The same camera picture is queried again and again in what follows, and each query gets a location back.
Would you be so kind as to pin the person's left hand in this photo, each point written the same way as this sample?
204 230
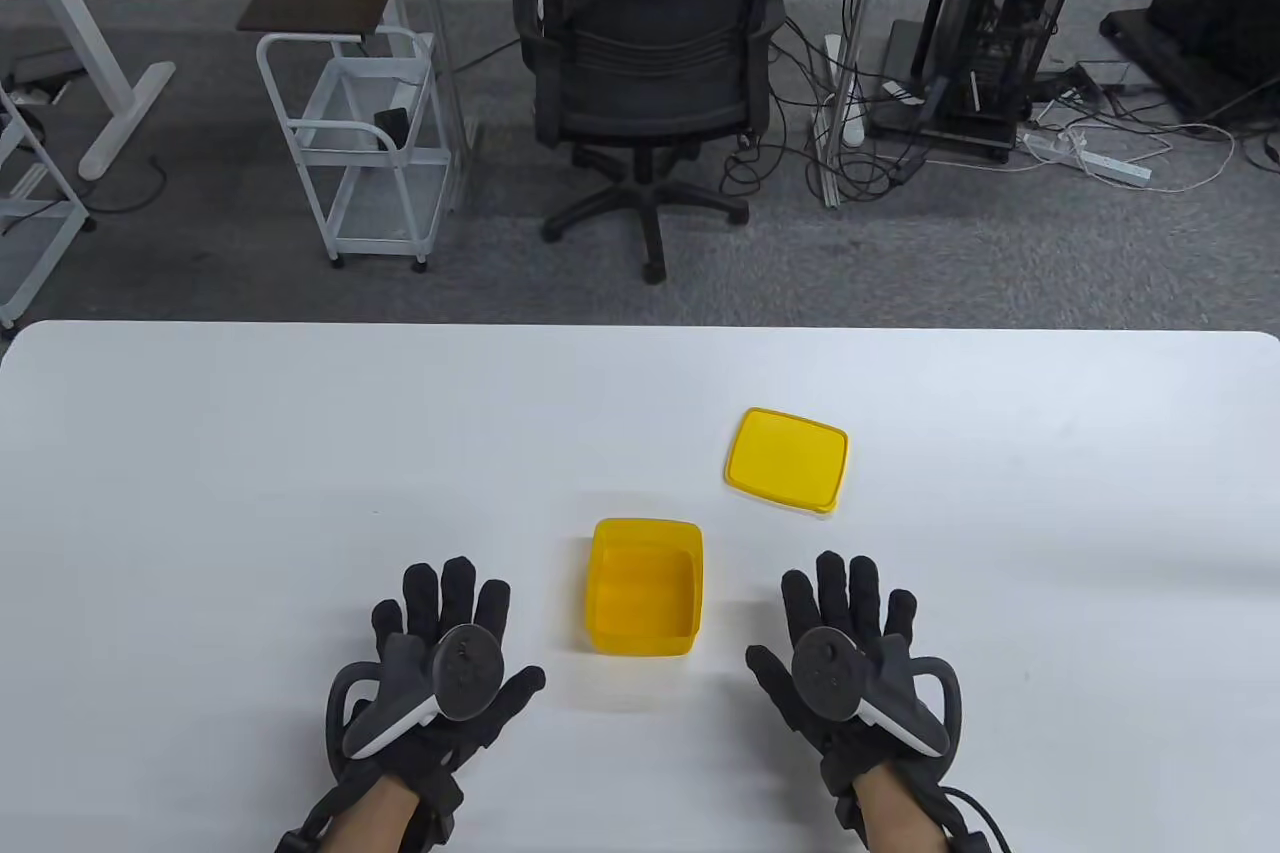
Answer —
460 593

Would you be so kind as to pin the black mesh office chair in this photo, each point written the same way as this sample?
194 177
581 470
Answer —
650 23

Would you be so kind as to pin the black computer tower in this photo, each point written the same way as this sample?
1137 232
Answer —
1000 43

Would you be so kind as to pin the person's right forearm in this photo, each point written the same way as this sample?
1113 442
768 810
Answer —
900 813

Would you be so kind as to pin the black and white controller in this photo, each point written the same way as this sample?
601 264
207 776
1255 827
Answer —
825 673
468 673

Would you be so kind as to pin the yellow plastic food container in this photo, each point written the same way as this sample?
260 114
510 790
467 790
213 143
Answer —
640 638

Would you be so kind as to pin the person's left forearm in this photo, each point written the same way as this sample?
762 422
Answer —
365 818

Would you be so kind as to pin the white desk frame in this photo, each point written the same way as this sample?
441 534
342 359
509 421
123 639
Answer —
90 33

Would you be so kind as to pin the black wrist sensor module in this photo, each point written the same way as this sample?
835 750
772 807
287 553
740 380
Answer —
440 803
842 798

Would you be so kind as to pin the black and white right controller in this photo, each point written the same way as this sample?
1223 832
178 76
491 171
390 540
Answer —
825 673

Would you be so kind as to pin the person's right hand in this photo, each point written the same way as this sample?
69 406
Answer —
850 593

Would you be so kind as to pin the yellow plastic container lid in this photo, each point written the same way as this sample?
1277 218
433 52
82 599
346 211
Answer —
785 458

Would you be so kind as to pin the white metal utility cart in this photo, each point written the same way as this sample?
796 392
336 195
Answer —
380 213

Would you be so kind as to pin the black and white left controller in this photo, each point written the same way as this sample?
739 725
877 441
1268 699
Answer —
468 673

